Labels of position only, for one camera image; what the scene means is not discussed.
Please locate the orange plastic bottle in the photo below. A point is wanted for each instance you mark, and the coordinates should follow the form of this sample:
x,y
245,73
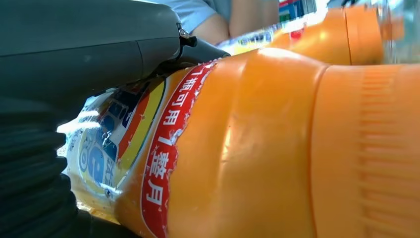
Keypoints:
x,y
262,148
328,36

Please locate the seated person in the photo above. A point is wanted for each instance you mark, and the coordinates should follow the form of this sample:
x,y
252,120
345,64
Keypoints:
x,y
213,16

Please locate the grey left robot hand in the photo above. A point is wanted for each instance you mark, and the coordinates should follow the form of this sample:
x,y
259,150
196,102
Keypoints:
x,y
82,42

